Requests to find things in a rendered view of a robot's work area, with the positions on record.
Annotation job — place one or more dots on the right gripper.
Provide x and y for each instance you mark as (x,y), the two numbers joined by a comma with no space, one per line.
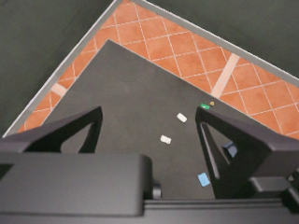
(295,182)

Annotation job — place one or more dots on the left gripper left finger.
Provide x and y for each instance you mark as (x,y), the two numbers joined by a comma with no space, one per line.
(50,136)

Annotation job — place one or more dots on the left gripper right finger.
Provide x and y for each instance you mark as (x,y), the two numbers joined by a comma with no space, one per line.
(261,153)

